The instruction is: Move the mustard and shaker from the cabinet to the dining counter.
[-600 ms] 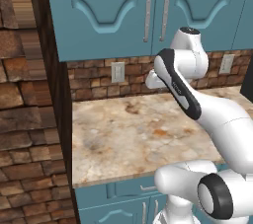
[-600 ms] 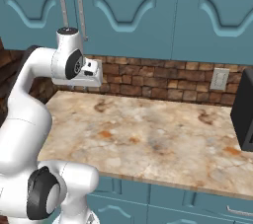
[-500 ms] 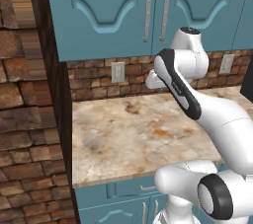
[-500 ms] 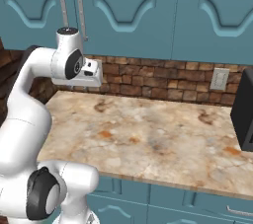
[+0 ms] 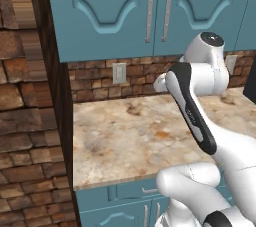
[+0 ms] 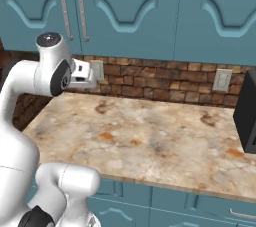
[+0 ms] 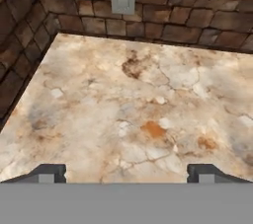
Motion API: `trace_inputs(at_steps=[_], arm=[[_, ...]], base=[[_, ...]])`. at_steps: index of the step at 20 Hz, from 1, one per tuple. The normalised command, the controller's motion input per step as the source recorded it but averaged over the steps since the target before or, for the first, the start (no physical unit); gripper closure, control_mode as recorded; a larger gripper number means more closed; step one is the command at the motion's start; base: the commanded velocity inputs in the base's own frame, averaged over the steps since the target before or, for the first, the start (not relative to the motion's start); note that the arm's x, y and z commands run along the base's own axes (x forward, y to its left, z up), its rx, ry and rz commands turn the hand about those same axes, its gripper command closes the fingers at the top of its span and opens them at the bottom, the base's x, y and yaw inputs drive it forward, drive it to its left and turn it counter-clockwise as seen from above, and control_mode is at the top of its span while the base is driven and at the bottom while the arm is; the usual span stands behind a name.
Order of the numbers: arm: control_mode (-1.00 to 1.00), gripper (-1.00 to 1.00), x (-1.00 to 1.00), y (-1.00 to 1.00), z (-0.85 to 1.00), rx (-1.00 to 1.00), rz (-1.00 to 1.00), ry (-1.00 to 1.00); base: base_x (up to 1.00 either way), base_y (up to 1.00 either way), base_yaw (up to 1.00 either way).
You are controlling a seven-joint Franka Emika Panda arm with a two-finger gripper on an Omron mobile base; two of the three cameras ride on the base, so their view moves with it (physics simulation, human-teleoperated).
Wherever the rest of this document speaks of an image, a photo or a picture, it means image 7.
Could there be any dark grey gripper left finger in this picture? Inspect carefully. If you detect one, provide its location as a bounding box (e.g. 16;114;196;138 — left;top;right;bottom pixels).
2;163;67;184

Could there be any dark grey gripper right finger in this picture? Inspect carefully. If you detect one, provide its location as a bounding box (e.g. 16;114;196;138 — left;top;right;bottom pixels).
186;163;252;184

